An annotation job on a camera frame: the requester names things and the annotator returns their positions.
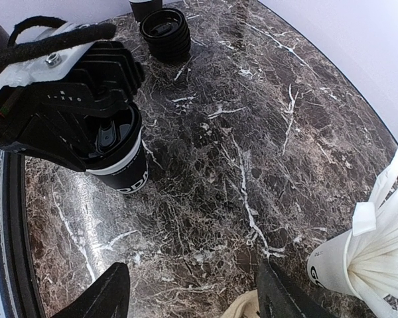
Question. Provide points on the white cup holding straws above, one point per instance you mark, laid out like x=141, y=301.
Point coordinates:
x=327, y=265

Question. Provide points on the brown cardboard cup carrier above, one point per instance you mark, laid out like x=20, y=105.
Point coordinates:
x=246, y=305

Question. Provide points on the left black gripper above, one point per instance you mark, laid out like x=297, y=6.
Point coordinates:
x=46, y=122

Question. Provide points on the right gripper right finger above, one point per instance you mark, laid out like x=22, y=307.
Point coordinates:
x=279, y=296

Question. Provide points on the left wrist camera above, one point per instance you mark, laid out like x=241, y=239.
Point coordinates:
x=49, y=51

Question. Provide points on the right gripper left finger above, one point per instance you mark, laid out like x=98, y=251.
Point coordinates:
x=108, y=296

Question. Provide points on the stack of paper cups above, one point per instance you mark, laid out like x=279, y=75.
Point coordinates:
x=141, y=8

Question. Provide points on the black front table rail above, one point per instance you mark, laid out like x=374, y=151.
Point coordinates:
x=20, y=268

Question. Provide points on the stack of black lids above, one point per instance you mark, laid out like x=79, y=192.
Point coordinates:
x=167, y=35

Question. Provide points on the black paper coffee cup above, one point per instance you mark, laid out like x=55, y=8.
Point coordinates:
x=128, y=175

